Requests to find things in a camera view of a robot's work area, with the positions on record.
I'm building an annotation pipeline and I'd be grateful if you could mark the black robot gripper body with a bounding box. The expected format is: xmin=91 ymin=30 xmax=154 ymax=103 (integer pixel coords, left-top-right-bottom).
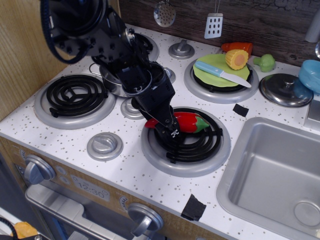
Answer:
xmin=117 ymin=62 xmax=175 ymax=125

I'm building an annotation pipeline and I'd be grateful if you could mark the front left black burner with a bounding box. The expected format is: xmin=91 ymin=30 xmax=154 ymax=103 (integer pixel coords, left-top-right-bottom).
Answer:
xmin=34 ymin=74 xmax=116 ymax=130

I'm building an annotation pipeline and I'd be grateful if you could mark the red toy chili pepper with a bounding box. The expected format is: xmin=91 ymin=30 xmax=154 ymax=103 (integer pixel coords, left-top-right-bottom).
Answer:
xmin=144 ymin=111 xmax=210 ymax=134

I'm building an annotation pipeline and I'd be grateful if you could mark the silver knob middle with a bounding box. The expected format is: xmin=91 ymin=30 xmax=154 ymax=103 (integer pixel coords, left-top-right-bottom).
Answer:
xmin=120 ymin=98 xmax=144 ymax=120

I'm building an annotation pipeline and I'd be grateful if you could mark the oven dial left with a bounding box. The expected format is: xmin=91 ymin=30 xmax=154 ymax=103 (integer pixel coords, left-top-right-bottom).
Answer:
xmin=24 ymin=154 xmax=56 ymax=185

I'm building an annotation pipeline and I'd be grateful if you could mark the front right black burner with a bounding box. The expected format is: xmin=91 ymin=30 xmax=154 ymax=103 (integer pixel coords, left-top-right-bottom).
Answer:
xmin=141 ymin=107 xmax=231 ymax=178

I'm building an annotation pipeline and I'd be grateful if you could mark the green round plate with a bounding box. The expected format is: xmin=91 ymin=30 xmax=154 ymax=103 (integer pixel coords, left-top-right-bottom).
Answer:
xmin=193 ymin=53 xmax=250 ymax=88

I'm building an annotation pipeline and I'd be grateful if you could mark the hanging white slotted spatula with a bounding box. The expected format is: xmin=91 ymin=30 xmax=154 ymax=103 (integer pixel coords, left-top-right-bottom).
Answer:
xmin=204 ymin=0 xmax=224 ymax=39

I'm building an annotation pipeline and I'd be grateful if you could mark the black tape piece front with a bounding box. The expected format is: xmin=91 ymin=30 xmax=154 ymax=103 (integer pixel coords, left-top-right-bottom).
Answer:
xmin=180 ymin=194 xmax=207 ymax=222

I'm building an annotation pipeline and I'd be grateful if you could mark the small steel pot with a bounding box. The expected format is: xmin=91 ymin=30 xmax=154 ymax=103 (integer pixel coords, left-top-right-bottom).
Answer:
xmin=89 ymin=63 xmax=128 ymax=98

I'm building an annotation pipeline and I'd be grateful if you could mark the silver oven door handle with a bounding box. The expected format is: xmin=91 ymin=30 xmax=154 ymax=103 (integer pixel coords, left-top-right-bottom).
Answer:
xmin=25 ymin=184 xmax=137 ymax=240

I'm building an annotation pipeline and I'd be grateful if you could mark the orange object bottom left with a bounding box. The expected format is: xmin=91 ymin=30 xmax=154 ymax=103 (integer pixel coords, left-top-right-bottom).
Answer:
xmin=13 ymin=221 xmax=38 ymax=239

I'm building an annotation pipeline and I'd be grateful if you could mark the yellow toy corn piece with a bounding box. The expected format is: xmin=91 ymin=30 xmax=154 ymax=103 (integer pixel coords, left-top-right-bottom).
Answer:
xmin=225 ymin=49 xmax=249 ymax=70

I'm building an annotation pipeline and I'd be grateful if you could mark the black tape piece small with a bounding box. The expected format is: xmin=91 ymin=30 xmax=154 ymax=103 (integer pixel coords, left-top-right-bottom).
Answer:
xmin=232 ymin=103 xmax=249 ymax=118

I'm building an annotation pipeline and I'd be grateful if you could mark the silver knob back centre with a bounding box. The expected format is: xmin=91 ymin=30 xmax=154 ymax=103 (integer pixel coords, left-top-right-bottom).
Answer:
xmin=168 ymin=39 xmax=195 ymax=60

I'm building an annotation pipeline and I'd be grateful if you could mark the oven dial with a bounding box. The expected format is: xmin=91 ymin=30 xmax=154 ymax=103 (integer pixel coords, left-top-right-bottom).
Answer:
xmin=127 ymin=202 xmax=164 ymax=237
xmin=24 ymin=154 xmax=56 ymax=185

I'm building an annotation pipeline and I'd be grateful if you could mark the blue handled toy knife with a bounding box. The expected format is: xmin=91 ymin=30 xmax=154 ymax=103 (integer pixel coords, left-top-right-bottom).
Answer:
xmin=194 ymin=61 xmax=252 ymax=88

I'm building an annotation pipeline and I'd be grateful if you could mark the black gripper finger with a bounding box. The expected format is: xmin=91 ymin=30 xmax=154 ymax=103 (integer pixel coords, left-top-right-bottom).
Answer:
xmin=154 ymin=123 xmax=170 ymax=142
xmin=165 ymin=117 xmax=180 ymax=140

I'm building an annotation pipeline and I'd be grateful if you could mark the back left black burner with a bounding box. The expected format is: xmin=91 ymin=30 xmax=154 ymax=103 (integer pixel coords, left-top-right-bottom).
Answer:
xmin=135 ymin=33 xmax=160 ymax=62

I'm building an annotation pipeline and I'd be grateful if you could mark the back right black burner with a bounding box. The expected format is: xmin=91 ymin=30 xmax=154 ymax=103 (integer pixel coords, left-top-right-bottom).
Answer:
xmin=184 ymin=61 xmax=259 ymax=104

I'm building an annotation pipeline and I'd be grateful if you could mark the silver sink basin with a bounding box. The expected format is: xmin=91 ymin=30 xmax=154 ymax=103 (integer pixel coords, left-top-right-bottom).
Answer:
xmin=216 ymin=117 xmax=320 ymax=240

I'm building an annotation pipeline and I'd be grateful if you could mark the oven dial right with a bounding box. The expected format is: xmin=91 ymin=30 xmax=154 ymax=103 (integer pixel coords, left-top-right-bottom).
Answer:
xmin=127 ymin=202 xmax=164 ymax=237

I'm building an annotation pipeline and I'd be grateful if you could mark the orange toy carrot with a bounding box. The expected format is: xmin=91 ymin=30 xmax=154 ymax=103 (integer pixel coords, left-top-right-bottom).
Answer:
xmin=221 ymin=42 xmax=253 ymax=57

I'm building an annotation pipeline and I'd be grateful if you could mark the silver faucet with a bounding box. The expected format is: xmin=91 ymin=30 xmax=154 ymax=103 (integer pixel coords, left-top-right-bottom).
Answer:
xmin=304 ymin=12 xmax=320 ymax=59

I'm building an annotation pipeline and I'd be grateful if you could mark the black burner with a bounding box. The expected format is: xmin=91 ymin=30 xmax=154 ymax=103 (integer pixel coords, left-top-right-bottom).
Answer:
xmin=184 ymin=61 xmax=259 ymax=104
xmin=135 ymin=33 xmax=160 ymax=62
xmin=141 ymin=107 xmax=231 ymax=178
xmin=34 ymin=74 xmax=116 ymax=130

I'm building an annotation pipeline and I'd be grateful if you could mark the hanging steel skimmer ladle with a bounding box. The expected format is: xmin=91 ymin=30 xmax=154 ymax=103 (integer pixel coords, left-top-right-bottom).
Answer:
xmin=153 ymin=0 xmax=176 ymax=28

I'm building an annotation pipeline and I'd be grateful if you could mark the steel pot lid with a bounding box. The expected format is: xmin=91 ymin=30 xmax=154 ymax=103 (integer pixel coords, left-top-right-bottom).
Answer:
xmin=259 ymin=73 xmax=314 ymax=108

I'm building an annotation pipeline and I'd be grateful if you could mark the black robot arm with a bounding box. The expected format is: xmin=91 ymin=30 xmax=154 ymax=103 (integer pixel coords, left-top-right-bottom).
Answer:
xmin=40 ymin=0 xmax=181 ymax=142

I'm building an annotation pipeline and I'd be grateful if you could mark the blue plastic bowl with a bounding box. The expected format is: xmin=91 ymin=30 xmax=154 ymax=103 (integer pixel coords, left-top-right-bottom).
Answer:
xmin=298 ymin=59 xmax=320 ymax=94

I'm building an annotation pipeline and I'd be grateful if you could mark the silver knob beside pot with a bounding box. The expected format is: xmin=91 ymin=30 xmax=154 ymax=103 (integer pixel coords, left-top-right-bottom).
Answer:
xmin=163 ymin=67 xmax=176 ymax=84

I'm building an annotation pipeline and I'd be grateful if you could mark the silver knob front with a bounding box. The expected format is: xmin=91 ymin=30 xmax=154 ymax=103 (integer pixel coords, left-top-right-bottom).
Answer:
xmin=86 ymin=132 xmax=124 ymax=162

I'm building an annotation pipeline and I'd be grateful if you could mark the green toy broccoli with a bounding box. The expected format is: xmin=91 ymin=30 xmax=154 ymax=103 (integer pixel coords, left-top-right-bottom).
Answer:
xmin=253 ymin=54 xmax=276 ymax=73

